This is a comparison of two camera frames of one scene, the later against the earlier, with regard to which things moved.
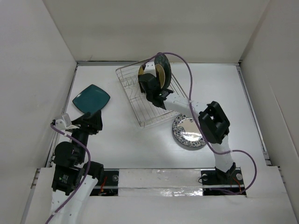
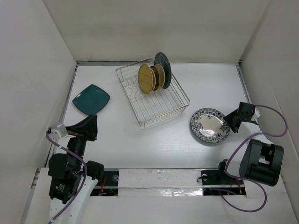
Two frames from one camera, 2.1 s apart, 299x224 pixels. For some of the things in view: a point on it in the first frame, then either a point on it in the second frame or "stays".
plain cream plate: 160,69 stays
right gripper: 143,90 → 228,118
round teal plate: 161,59 stays
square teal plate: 91,99 stays
